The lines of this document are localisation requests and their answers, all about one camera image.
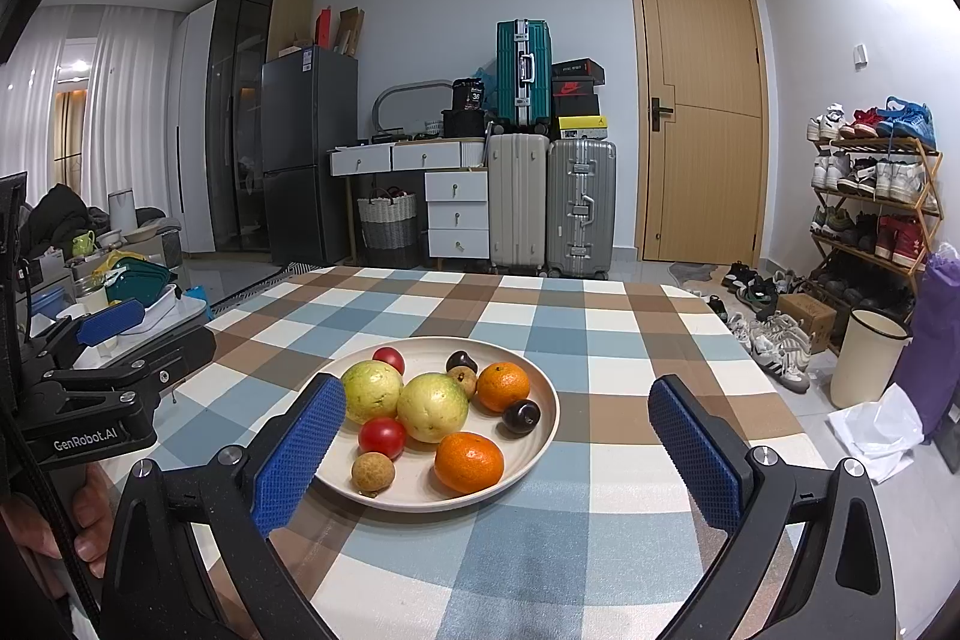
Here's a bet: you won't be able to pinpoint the yellow white shoe box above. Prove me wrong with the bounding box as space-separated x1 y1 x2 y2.
559 115 610 142

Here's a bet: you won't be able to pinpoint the person's left hand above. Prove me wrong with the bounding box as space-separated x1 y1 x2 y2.
0 460 113 562

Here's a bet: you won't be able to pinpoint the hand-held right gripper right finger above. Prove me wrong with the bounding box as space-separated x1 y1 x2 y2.
647 374 912 640

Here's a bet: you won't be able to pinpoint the silver suitcase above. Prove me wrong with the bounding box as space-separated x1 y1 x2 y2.
546 140 618 280

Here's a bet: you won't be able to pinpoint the orange mandarin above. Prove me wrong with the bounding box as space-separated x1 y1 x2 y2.
476 361 532 414
434 431 505 492

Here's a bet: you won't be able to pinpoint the cream round plate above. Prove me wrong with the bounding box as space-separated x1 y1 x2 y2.
304 336 561 513

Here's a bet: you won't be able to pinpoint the scattered sneakers pile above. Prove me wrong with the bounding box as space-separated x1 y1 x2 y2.
705 261 815 393

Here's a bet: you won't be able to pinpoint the checked tablecloth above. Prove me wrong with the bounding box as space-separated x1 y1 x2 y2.
97 265 833 640

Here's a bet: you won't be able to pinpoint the black clothing pile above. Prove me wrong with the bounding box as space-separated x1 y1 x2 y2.
26 182 95 251

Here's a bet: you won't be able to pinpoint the wooden door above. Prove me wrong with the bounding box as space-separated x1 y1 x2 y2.
628 0 772 266

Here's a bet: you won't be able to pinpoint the shelved shoes collection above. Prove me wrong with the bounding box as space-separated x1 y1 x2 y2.
806 96 938 311

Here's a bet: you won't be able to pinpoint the purple bag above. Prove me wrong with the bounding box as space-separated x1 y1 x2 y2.
896 250 960 442

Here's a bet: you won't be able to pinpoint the wicker basket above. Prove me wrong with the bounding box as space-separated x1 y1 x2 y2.
356 186 418 250

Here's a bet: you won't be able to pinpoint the grey refrigerator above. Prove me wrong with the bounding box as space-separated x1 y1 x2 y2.
261 45 359 266

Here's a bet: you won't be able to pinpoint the white tray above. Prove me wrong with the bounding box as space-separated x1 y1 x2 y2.
75 291 207 348

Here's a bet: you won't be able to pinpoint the grey floor mat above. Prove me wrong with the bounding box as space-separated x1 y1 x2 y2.
667 261 725 296

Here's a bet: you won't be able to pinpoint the cream waste bin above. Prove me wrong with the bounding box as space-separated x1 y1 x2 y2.
830 308 912 408

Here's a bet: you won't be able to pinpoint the white curtains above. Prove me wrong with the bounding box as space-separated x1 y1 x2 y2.
0 2 188 221

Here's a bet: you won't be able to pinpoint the white drawer desk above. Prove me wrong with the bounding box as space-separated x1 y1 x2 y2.
328 137 492 266

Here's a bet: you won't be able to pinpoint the flat cardboard carton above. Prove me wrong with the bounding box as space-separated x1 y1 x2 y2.
334 8 366 58

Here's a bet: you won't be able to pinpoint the blue plastic bag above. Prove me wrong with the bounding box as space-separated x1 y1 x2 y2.
472 64 500 109

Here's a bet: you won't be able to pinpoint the brown cardboard box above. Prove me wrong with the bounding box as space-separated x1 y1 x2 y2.
776 293 839 354

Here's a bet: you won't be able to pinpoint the grey arched frame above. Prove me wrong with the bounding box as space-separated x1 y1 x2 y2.
373 79 457 135

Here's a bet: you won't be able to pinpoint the wooden shoe rack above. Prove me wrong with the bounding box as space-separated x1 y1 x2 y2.
808 134 944 356

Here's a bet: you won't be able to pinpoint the beige suitcase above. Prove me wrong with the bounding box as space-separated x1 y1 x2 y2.
487 132 551 276

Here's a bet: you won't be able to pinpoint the yellow-green guava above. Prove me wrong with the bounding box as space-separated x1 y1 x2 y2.
341 360 404 425
396 372 470 444

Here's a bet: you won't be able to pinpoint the dark green plastic basket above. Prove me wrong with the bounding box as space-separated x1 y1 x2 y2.
105 260 175 305

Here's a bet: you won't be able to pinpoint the glass door cabinet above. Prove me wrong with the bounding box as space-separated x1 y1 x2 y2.
204 0 317 253

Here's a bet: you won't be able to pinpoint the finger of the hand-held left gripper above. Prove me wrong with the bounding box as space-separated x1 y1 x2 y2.
41 326 218 414
26 299 147 360

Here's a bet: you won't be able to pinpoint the black storage box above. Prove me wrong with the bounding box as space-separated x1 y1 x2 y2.
442 107 492 140

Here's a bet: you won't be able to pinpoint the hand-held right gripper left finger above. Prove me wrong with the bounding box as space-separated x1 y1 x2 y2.
101 372 350 640

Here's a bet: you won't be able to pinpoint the white plastic bag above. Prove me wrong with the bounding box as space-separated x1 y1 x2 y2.
827 383 925 483

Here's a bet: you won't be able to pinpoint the black bag white label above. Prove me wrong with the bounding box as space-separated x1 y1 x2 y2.
451 77 488 112

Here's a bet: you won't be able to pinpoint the teal suitcase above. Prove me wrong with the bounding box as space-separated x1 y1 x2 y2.
496 19 556 133

